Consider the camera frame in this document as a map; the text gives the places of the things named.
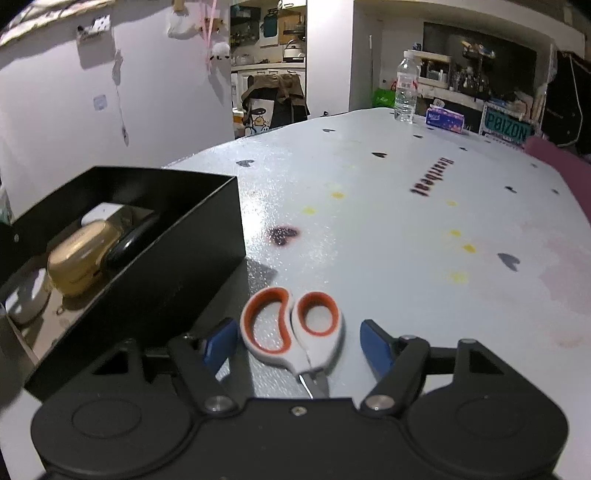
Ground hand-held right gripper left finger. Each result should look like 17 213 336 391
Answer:
60 318 239 415

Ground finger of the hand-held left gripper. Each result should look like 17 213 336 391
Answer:
0 225 23 273

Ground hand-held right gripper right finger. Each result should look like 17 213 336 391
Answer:
360 319 536 414

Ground orange and white scissors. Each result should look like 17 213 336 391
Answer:
240 286 346 400

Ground white tape measure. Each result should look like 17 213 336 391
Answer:
4 270 51 325

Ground beige earbud case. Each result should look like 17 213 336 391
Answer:
47 219 122 297

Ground black box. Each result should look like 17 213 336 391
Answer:
0 166 247 402

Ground small white charger plug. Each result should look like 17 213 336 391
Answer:
81 202 122 228

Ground black oval case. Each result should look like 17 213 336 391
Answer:
106 217 160 273

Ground purple tissue pack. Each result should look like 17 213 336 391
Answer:
425 105 466 134

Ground brown cartoon apron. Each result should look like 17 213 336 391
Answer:
241 74 311 139

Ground teal sign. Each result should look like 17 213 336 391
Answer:
480 102 529 148

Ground clear water bottle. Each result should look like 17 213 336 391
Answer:
394 51 420 124

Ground pink chair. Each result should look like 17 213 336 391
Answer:
524 135 591 213

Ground white shelf rack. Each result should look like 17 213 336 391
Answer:
406 53 453 90

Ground black tiered stand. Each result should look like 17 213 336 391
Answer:
462 41 497 95

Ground black vest with white trim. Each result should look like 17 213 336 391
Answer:
542 51 591 148

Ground white wall hook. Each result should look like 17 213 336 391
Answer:
76 14 112 42

